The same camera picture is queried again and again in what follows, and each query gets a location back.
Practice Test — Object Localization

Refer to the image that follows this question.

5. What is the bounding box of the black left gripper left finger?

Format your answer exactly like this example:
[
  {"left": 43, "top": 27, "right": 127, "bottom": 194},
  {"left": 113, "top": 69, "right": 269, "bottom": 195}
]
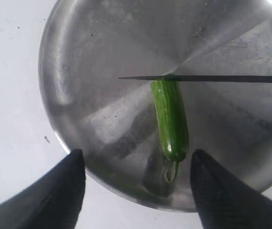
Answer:
[{"left": 0, "top": 149, "right": 86, "bottom": 229}]

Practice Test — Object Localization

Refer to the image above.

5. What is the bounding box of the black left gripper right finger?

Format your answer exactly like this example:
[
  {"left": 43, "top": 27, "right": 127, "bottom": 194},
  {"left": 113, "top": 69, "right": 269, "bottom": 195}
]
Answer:
[{"left": 190, "top": 149, "right": 272, "bottom": 229}]

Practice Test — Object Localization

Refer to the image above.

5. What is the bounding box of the green vegetable piece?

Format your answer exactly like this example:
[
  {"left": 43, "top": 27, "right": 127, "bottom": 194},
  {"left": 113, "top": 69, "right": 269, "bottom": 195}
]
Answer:
[{"left": 150, "top": 81, "right": 189, "bottom": 183}]

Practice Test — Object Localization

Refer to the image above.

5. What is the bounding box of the black knife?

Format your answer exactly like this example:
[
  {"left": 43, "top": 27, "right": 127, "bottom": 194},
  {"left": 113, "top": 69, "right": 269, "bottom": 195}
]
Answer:
[{"left": 119, "top": 74, "right": 272, "bottom": 83}]

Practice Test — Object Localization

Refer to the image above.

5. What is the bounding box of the round stainless steel plate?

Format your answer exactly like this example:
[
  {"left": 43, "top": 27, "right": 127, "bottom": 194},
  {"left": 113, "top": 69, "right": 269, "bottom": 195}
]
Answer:
[{"left": 39, "top": 0, "right": 272, "bottom": 212}]

